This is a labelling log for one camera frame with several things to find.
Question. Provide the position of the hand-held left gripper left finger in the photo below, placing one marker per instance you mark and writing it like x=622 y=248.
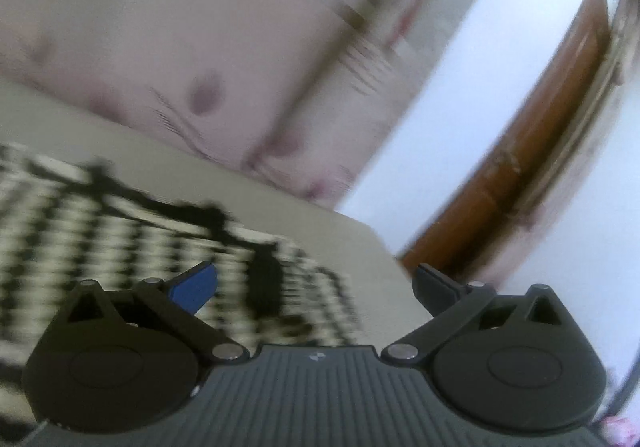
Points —
x=194 y=288

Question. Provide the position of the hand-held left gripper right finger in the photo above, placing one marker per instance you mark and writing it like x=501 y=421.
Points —
x=434 y=288

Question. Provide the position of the black and cream striped knit garment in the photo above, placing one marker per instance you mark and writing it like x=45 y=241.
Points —
x=125 y=247

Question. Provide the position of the beige woven mattress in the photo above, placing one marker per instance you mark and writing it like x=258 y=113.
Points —
x=280 y=207

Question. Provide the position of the brown wooden door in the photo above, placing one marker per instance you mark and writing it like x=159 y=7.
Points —
x=545 y=127

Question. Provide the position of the pink cloth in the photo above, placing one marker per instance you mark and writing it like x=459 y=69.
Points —
x=618 y=430

